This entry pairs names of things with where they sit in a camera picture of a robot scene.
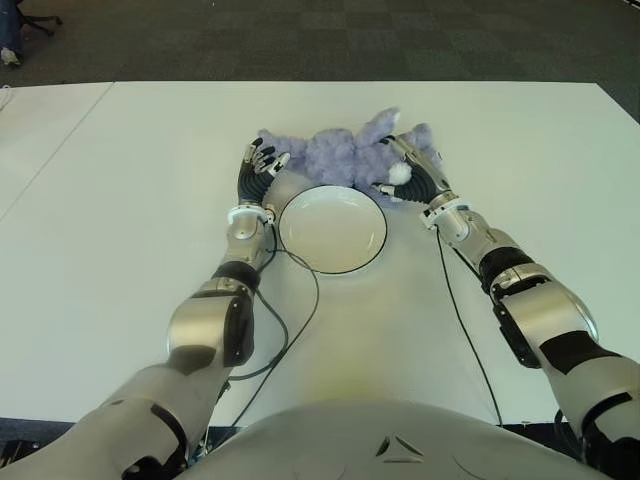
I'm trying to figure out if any black office chair base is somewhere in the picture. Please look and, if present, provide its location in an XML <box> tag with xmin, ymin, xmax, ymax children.
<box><xmin>19</xmin><ymin>12</ymin><xmax>64</xmax><ymax>36</ymax></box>

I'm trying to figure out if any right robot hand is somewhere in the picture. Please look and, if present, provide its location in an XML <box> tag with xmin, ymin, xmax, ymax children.
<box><xmin>372</xmin><ymin>130</ymin><xmax>454</xmax><ymax>206</ymax></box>

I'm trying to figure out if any person leg in jeans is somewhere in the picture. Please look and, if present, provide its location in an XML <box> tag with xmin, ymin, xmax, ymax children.
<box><xmin>0</xmin><ymin>0</ymin><xmax>26</xmax><ymax>66</ymax></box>

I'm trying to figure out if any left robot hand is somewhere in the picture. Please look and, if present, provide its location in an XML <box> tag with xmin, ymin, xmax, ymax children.
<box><xmin>234</xmin><ymin>137</ymin><xmax>291</xmax><ymax>207</ymax></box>

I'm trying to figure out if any grey robot torso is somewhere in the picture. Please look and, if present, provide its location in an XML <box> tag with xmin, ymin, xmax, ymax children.
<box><xmin>174</xmin><ymin>399</ymin><xmax>640</xmax><ymax>480</ymax></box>

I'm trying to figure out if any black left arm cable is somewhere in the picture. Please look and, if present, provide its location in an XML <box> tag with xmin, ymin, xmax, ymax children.
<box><xmin>199</xmin><ymin>224</ymin><xmax>321</xmax><ymax>451</ymax></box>

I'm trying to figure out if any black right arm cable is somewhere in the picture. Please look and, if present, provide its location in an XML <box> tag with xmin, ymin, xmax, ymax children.
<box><xmin>434</xmin><ymin>227</ymin><xmax>504</xmax><ymax>429</ymax></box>

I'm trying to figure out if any white plate black rim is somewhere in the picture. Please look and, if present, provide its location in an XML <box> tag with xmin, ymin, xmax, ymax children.
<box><xmin>277</xmin><ymin>184</ymin><xmax>390</xmax><ymax>275</ymax></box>

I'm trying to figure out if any purple plush bunny doll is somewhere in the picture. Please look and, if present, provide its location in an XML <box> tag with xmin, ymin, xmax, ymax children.
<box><xmin>257</xmin><ymin>106</ymin><xmax>444</xmax><ymax>204</ymax></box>

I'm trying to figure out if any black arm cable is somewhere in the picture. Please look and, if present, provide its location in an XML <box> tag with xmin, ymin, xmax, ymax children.
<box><xmin>434</xmin><ymin>227</ymin><xmax>504</xmax><ymax>429</ymax></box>
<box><xmin>199</xmin><ymin>224</ymin><xmax>321</xmax><ymax>451</ymax></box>

